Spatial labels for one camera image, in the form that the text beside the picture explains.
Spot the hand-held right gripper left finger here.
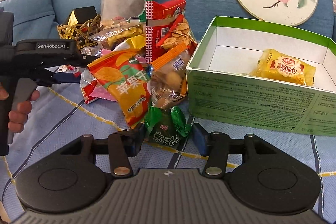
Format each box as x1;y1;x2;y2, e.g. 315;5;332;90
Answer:
60;126;146;178

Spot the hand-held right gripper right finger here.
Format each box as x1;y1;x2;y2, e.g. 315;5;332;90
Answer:
191;123;275;177

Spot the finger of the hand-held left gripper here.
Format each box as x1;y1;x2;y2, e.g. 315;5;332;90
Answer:
35;70;82;86
67;52;100;65

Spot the red white snack packet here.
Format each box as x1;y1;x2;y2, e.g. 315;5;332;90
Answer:
80;69;99;105

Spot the green snack packet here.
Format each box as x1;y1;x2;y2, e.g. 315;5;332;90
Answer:
144;106;193;149

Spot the pink snack packet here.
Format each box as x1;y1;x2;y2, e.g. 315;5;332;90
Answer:
89;82;118;102

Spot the clear nut packet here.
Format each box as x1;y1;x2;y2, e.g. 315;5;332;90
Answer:
88;26;146;50

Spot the orange yellow fruit chip packet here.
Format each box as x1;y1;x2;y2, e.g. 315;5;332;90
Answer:
87;51;153;128

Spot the gold foil packet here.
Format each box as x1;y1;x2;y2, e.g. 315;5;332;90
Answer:
113;35;147;56

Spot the clear packet with orange top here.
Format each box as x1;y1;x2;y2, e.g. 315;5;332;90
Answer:
150;43;195;109

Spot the green cardboard box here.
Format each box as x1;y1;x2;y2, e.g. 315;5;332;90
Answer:
186;16;336;138

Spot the red cracker packet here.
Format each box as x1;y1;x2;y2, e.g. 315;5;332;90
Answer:
146;0;198;62

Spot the person's left hand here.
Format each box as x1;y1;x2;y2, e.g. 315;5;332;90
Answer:
0;82;40;133

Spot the wicker basket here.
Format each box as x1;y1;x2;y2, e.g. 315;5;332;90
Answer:
57;14;101;51

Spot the light blue striped blanket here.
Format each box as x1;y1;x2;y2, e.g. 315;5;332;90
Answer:
0;80;336;224

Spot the black box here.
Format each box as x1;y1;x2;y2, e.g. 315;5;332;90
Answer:
69;6;98;28

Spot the yellow bread packet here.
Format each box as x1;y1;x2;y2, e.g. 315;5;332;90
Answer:
249;49;316;86

